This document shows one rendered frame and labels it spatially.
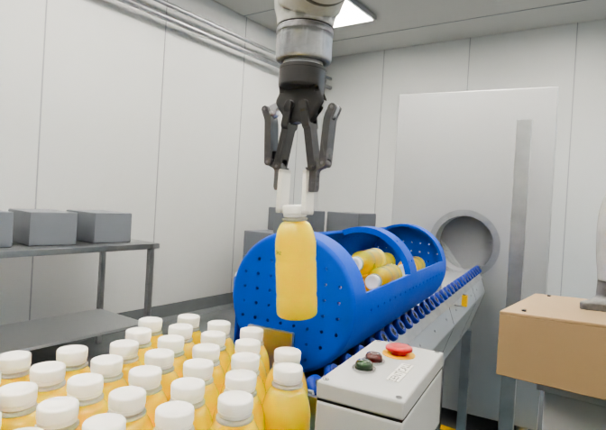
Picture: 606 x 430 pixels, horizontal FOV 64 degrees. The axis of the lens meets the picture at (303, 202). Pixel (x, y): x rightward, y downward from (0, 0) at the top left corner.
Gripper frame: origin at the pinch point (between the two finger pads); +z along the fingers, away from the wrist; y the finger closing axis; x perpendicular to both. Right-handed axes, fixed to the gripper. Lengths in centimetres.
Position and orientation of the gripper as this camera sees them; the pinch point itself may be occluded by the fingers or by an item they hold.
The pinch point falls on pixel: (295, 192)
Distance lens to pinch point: 76.8
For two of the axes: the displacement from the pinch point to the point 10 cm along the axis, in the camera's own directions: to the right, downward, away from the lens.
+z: -0.6, 10.0, 0.1
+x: -4.6, -0.2, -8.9
